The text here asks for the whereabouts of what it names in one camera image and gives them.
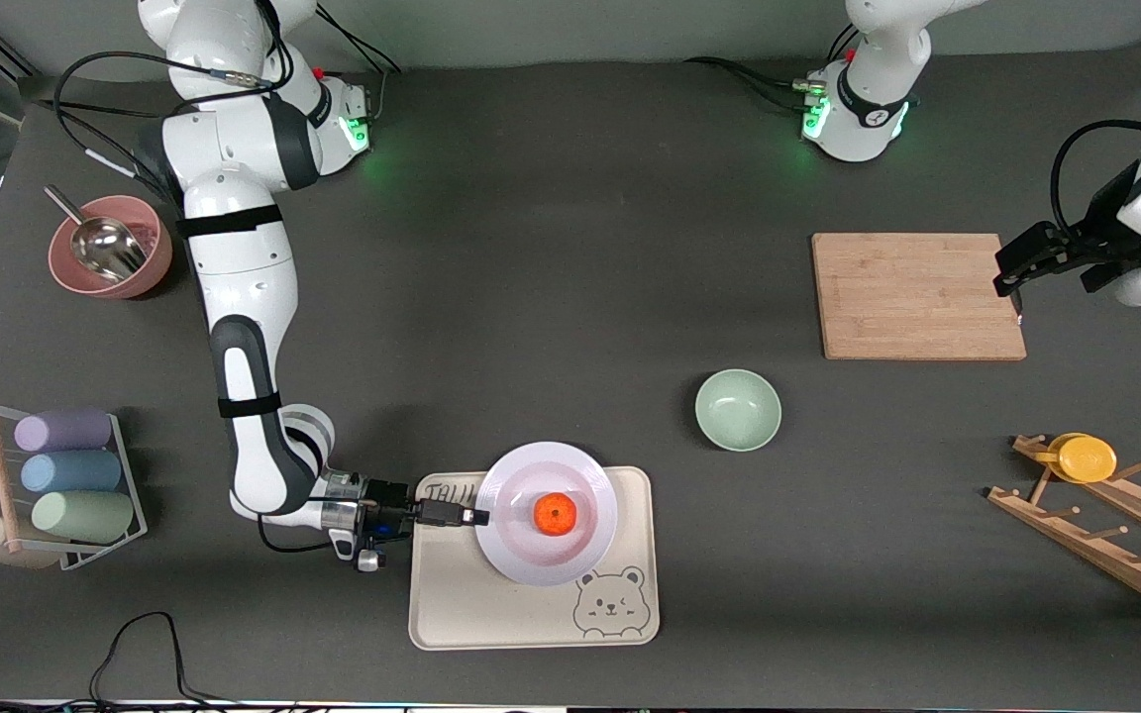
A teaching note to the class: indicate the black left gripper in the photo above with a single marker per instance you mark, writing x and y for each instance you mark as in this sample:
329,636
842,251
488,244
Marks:
1101,218

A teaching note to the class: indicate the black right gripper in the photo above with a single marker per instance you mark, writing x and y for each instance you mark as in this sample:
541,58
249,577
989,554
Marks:
391,503

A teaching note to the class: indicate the white round plate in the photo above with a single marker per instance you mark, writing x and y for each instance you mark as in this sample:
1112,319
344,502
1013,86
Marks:
531,555

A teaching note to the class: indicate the orange fruit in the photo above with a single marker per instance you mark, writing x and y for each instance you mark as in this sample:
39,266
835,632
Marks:
556,514

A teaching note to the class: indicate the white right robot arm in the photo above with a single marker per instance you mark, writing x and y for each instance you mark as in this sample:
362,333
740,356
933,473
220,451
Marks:
239,267

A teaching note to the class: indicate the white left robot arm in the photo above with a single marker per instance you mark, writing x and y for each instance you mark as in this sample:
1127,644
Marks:
873,109

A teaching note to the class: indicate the cream bear print tray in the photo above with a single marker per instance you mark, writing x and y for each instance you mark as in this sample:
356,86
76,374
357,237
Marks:
491,614

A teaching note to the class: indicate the wooden cutting board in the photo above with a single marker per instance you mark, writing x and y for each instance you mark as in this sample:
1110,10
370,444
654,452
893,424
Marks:
907,297

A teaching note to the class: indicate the yellow cup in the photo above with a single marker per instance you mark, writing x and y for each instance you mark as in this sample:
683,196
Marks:
1086,458

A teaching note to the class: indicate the wooden peg drying rack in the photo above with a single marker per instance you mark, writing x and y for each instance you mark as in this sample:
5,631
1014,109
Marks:
1095,545

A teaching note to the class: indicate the pale green bowl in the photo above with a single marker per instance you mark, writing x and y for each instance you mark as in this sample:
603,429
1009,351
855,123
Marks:
738,410

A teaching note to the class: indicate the green cup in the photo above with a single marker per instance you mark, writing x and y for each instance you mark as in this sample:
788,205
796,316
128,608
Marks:
83,516

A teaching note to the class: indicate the blue cup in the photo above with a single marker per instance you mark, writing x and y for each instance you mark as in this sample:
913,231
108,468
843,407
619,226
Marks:
70,471

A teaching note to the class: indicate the pink bowl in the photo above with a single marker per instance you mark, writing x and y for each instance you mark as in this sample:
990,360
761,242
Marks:
155,262

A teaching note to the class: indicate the purple cup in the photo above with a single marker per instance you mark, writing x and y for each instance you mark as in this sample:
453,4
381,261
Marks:
63,431

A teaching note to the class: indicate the metal scoop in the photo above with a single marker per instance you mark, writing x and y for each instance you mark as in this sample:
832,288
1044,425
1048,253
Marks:
105,248

